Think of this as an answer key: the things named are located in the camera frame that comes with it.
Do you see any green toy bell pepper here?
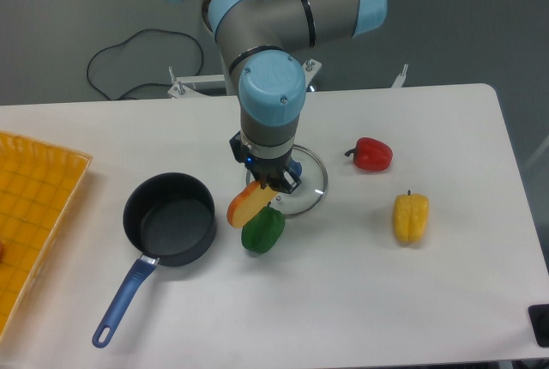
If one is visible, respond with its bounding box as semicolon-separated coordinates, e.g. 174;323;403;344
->
241;204;286;254

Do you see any glass lid with blue knob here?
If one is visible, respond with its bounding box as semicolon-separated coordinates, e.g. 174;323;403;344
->
245;144;329;218

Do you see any yellow plastic basket tray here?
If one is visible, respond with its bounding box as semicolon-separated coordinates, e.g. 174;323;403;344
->
1;131;93;336

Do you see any orange toy bread slice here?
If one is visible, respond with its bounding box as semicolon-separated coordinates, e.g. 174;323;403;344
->
226;180;278;228

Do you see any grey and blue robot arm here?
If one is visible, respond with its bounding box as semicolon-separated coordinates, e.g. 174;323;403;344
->
207;0;388;194

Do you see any black pot with blue handle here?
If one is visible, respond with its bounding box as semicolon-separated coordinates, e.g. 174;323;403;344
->
92;172;217;348

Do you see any red toy bell pepper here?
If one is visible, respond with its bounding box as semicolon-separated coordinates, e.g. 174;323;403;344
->
344;137;393;172

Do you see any yellow toy bell pepper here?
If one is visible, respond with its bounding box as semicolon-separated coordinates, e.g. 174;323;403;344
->
393;190;430;245

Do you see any black cable on floor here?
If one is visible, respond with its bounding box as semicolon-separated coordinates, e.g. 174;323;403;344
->
86;28;204;101

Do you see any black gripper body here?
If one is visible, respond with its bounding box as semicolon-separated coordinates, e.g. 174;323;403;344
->
229;131;301;184

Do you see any black device at table edge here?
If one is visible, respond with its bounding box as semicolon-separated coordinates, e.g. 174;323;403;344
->
528;304;549;348

